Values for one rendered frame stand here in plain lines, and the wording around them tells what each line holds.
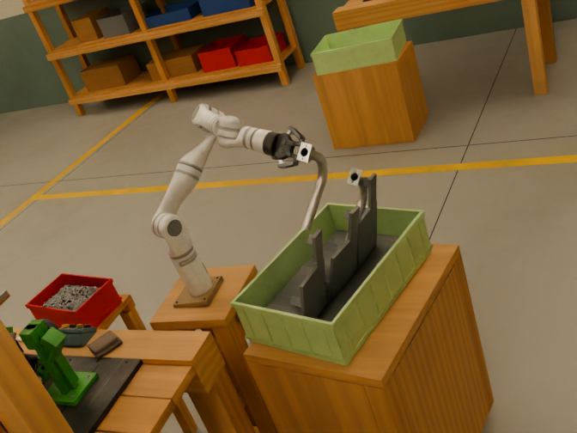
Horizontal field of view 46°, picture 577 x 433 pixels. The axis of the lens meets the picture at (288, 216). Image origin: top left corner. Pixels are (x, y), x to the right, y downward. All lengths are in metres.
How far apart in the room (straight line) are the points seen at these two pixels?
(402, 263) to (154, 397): 0.91
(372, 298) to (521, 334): 1.23
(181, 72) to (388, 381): 6.18
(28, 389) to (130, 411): 0.53
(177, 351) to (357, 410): 0.61
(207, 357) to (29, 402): 0.73
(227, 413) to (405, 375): 0.64
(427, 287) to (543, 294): 1.23
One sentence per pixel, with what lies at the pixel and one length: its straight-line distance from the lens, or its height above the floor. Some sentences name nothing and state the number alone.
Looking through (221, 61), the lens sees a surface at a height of 0.36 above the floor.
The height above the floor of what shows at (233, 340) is 0.74.
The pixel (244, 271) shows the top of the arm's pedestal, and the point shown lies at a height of 0.85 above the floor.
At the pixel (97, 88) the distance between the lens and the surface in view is 8.73.
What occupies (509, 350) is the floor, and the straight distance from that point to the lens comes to 3.23.
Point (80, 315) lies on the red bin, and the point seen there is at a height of 0.89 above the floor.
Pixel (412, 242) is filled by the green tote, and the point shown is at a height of 0.90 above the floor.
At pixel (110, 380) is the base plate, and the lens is 2.34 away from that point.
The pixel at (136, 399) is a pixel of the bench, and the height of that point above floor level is 0.88.
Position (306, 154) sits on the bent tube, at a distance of 2.09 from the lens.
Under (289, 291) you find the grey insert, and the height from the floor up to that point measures 0.85.
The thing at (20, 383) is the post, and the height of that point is 1.33.
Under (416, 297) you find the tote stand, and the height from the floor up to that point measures 0.79.
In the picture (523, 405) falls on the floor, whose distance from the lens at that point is 3.01.
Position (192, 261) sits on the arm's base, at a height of 1.01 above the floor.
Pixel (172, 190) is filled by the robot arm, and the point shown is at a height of 1.25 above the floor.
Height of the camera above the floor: 2.20
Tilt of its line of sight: 28 degrees down
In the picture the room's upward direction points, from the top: 20 degrees counter-clockwise
